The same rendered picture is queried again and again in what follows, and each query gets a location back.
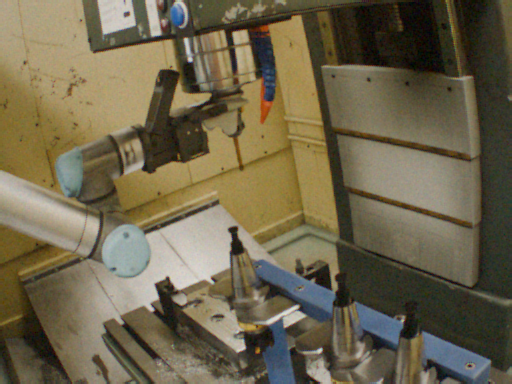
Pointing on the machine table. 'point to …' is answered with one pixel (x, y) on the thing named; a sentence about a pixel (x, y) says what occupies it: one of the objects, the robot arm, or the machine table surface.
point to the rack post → (279, 357)
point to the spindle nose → (216, 61)
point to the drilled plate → (216, 336)
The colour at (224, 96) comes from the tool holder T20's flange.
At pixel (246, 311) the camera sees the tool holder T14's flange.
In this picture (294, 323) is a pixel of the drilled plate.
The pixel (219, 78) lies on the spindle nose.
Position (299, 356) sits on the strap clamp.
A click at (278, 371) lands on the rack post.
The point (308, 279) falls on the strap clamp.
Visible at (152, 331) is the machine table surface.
